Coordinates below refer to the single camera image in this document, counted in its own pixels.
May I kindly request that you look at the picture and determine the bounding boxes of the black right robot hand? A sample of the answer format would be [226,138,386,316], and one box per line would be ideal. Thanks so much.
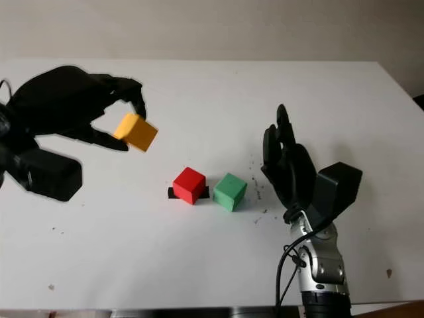
[260,103,318,223]

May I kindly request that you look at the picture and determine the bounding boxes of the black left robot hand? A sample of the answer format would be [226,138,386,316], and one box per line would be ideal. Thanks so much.
[6,65,148,152]

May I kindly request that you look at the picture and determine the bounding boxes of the green wooden block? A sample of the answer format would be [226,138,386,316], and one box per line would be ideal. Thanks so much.
[212,172,248,213]

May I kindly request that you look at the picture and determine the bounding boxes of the yellow wooden block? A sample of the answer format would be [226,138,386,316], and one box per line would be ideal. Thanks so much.
[113,112,159,153]

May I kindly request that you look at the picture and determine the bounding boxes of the red wooden block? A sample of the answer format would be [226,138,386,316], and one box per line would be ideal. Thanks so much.
[172,166,207,206]

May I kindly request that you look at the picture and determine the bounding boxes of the black tape strip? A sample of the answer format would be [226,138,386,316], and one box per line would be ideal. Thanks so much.
[168,186,210,200]

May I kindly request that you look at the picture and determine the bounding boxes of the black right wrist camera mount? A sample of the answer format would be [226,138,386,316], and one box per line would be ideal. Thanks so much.
[311,162,363,230]

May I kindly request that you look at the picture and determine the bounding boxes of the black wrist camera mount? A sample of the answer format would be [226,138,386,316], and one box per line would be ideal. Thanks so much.
[13,148,83,203]
[311,162,363,230]

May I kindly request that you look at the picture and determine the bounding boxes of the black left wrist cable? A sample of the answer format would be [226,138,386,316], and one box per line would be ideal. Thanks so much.
[0,78,13,102]

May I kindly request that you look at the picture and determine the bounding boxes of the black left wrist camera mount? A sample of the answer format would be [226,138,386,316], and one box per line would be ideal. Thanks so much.
[13,148,83,203]

